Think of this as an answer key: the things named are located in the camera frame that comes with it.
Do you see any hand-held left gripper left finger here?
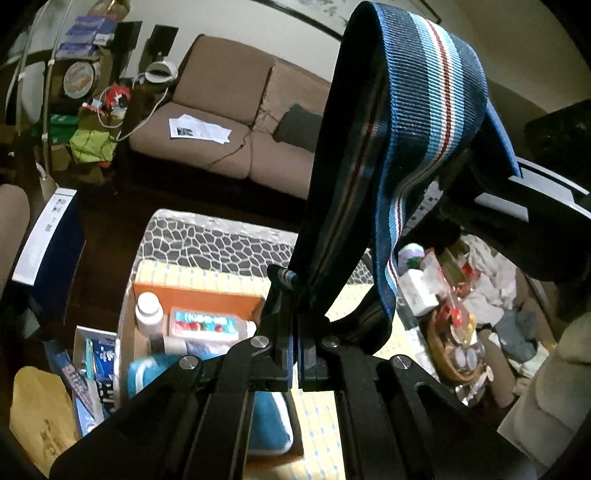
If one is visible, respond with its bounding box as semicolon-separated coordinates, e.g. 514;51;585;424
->
48;265;296;480

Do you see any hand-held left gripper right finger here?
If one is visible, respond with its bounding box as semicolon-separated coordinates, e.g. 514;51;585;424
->
298;314;539;480

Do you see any blue wet wipes pack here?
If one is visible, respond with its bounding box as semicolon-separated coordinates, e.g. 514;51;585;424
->
127;353;294;455

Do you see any clear bottle with blue label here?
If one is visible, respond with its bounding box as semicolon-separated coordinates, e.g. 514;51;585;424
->
168;308;257;342

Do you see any orange cardboard box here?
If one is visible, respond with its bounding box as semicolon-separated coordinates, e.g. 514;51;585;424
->
131;272;305;462

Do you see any white pill bottle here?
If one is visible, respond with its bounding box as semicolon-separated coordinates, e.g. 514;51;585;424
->
135;292;164;340

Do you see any blue striped woven strap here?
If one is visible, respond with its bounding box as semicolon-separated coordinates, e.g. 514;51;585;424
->
295;2;522;354

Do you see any pile of light laundry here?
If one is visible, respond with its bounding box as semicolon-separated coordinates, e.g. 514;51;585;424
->
462;233;557;374

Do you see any white plastic box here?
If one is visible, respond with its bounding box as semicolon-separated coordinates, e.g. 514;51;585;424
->
398;269;438;317

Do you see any wicker basket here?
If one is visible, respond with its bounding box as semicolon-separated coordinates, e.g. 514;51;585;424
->
427;305;492;384

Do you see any green purple soft toy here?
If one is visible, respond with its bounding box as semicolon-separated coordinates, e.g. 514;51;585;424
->
398;244;426;271

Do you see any open carton of blue packets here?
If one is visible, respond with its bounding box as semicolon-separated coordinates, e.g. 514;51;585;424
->
44;325;121;437

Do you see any beige armchair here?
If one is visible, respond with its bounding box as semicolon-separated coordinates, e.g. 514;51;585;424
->
496;314;591;474

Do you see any dark grey cushion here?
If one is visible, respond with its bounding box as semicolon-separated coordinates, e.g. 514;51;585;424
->
272;104;324;153

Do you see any yellow paper envelope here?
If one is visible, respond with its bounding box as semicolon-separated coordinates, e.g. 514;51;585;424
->
9;366;81;478

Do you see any white printed paper sheet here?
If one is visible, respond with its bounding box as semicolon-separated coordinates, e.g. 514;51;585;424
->
168;113;233;145

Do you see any blue and white carton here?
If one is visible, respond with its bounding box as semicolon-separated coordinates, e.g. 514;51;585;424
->
11;187;87;319

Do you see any brown fabric sofa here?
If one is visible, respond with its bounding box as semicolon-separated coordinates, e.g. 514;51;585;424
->
127;33;333;185

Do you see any green mesh bag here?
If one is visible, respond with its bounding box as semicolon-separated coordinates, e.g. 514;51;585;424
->
69;127;118;164

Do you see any brown armchair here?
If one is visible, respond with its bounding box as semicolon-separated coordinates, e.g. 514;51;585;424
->
0;184;31;296

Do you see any red white toy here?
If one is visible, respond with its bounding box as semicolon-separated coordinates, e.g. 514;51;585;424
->
102;85;132;114

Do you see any white round fan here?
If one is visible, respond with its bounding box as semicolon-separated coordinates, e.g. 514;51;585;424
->
145;60;178;84

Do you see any black speaker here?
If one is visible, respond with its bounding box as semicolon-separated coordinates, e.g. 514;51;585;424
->
113;21;141;63
148;25;179;63

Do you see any round decorated tin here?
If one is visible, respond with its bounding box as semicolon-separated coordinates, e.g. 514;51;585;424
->
62;60;96;99

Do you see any cluttered storage shelf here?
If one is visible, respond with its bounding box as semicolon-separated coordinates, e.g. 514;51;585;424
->
28;0;139;185

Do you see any white cable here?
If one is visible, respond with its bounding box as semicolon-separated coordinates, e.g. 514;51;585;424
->
95;74;171;141

